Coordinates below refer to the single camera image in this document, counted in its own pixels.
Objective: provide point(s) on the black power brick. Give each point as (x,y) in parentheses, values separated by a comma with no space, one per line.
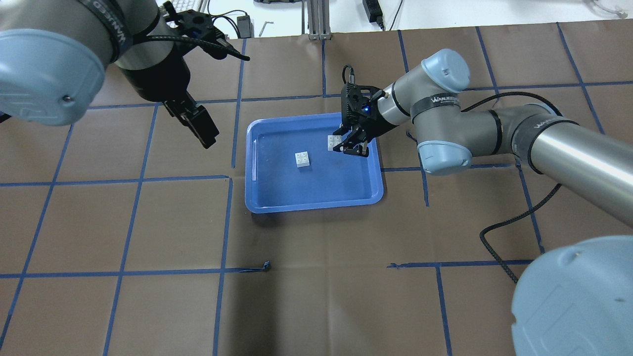
(374,13)

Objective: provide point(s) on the brown paper table cover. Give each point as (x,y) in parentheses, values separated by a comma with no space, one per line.
(122,236)

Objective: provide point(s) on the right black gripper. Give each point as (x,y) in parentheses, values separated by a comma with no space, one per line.
(374,120)

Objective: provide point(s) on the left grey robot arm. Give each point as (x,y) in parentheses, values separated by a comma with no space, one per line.
(54,56)

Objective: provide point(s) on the white building block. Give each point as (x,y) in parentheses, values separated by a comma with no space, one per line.
(302,159)
(333,143)

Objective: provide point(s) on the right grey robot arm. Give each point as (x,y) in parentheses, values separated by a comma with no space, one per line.
(575,300)

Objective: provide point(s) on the aluminium frame post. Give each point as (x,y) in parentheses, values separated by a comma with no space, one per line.
(318,19)

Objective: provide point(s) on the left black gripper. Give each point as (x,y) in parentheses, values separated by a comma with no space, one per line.
(159,73)

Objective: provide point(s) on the blue plastic tray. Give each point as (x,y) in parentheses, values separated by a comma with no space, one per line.
(274,184)

